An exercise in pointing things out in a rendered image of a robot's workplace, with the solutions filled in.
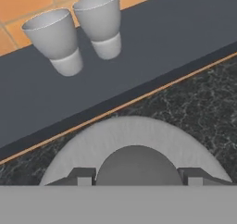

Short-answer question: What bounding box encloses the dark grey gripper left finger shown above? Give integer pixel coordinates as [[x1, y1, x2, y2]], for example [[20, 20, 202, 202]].
[[45, 167, 97, 187]]

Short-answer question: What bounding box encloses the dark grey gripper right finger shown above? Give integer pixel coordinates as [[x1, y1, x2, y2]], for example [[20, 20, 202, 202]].
[[177, 167, 234, 187]]

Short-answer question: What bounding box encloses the dark grey shelf board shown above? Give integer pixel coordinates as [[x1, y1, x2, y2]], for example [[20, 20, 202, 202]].
[[0, 0, 237, 161]]

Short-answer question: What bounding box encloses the grey cup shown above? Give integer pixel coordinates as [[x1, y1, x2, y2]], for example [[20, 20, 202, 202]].
[[71, 0, 123, 61], [20, 7, 84, 78]]

